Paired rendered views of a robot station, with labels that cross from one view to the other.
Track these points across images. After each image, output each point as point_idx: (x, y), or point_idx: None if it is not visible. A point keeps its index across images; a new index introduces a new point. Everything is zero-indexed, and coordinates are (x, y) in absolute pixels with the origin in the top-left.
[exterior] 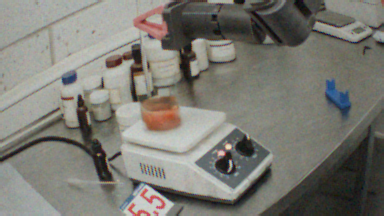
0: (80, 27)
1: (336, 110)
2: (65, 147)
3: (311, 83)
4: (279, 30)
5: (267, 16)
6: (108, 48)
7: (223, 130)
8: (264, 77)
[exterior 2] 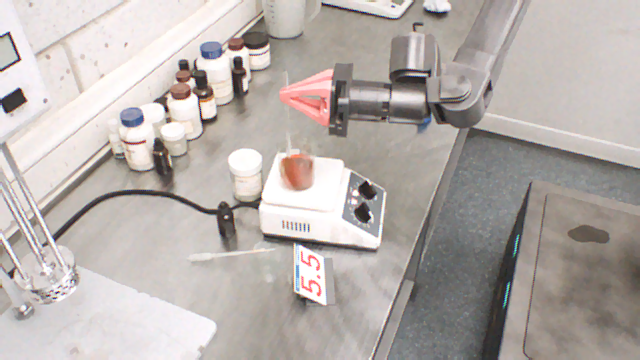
0: (109, 39)
1: (416, 126)
2: (151, 203)
3: None
4: (459, 119)
5: (457, 111)
6: (152, 66)
7: (343, 176)
8: None
